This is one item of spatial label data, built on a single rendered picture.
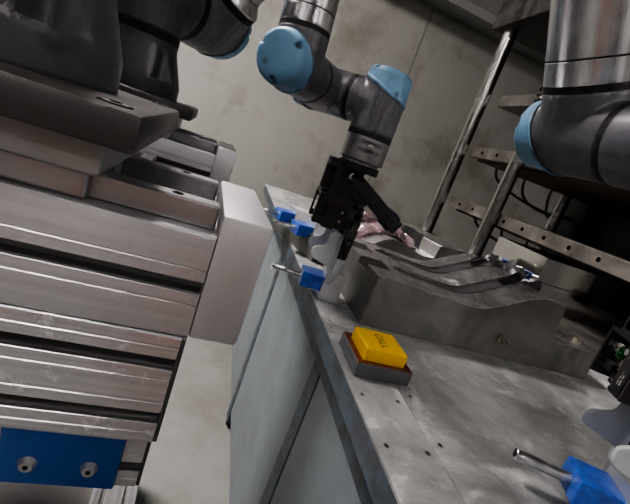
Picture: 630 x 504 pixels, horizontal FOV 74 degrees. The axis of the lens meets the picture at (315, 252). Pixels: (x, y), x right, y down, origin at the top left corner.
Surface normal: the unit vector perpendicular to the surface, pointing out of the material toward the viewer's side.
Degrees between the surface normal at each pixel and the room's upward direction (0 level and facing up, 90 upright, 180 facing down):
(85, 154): 90
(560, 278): 90
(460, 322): 90
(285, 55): 90
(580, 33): 114
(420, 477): 0
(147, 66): 72
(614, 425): 100
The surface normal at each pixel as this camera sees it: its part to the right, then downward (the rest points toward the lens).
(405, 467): 0.33, -0.91
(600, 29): -0.45, 0.40
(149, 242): 0.22, 0.32
